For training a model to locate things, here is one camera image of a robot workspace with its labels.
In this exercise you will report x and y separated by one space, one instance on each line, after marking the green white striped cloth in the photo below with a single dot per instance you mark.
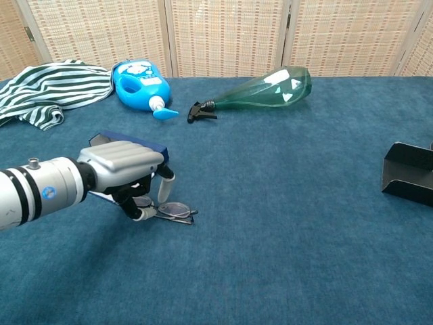
50 88

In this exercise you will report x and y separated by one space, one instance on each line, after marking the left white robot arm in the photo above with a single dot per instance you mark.
34 193

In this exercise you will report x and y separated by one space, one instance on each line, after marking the blue detergent pump bottle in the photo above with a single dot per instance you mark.
149 91

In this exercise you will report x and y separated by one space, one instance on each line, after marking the blue glasses case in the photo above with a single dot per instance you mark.
135 139

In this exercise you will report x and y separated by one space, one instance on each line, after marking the black unfolded cardboard box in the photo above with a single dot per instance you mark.
409 169

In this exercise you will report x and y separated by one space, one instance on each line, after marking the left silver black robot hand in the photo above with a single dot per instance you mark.
125 155

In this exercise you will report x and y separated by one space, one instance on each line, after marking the blue table mat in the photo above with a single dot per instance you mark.
270 237

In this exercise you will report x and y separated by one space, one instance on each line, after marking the bamboo folding screen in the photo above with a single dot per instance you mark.
230 34

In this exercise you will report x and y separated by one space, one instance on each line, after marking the thin-framed eyeglasses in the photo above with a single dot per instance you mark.
176 209

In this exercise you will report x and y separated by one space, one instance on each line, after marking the green spray bottle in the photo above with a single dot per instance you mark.
264 91

